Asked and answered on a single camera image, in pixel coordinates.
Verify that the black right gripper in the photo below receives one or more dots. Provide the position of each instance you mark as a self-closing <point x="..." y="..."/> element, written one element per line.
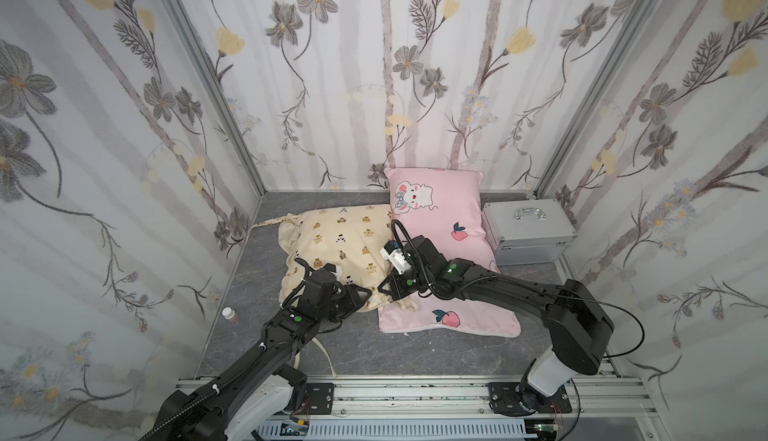
<point x="395" y="283"/>

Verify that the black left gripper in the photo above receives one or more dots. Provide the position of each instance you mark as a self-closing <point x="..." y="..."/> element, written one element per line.
<point x="349" y="296"/>

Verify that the cream bear print pillow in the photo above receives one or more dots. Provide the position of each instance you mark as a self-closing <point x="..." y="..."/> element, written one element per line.
<point x="350" y="238"/>

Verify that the pink cartoon pillow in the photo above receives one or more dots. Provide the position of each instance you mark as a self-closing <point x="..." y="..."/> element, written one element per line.
<point x="445" y="207"/>

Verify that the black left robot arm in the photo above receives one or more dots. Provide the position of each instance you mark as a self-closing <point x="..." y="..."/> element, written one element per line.
<point x="207" y="412"/>

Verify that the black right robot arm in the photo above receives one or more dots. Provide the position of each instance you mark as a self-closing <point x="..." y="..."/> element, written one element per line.
<point x="579" y="328"/>

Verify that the small white bottle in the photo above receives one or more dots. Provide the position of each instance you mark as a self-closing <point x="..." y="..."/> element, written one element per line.
<point x="229" y="314"/>

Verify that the silver aluminium case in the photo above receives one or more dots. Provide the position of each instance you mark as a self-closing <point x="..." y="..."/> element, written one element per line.
<point x="528" y="231"/>

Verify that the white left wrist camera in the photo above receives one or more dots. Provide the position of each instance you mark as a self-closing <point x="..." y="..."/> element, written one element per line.
<point x="335" y="270"/>

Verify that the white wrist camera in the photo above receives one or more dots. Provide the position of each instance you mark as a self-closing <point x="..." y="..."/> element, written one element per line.
<point x="335" y="270"/>
<point x="393" y="253"/>

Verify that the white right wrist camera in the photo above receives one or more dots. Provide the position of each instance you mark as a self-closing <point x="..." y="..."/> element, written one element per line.
<point x="393" y="253"/>

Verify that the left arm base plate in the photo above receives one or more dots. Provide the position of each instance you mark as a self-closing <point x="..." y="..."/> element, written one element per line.
<point x="314" y="399"/>

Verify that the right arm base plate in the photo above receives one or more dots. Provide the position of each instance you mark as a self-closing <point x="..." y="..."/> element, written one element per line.
<point x="509" y="399"/>

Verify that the aluminium mounting rail frame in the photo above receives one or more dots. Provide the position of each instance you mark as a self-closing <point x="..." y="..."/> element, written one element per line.
<point x="444" y="408"/>

